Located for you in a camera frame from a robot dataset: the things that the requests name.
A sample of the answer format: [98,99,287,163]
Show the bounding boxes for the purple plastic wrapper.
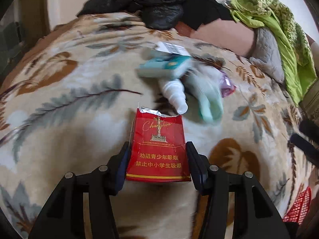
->
[220,71,236,98]

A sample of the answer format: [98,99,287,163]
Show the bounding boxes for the mint green white sock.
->
[183,64,224,125]

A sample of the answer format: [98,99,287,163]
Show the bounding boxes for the red cigarette pack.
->
[126,107,191,183]

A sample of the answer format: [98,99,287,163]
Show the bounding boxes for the white spray bottle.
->
[159,79,188,115]

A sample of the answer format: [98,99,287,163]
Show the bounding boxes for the teal cartoon tissue pack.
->
[135,55,192,80]

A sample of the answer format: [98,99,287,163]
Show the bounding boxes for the white cigarette box with barcode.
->
[141,42,191,60]

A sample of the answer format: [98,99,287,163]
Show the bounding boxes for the red plastic waste basket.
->
[283,186,312,225]

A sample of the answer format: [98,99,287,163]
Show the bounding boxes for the grey quilted pillow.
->
[249,27,285,84]

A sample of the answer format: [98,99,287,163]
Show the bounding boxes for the pink quilted mattress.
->
[175,19,256,58]

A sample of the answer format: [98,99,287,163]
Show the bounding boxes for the green floral quilt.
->
[227,0,317,105]

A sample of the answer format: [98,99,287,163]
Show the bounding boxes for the black cloth garment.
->
[180,0,233,30]

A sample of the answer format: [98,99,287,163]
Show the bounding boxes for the black puffer jacket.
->
[77,0,187,30]

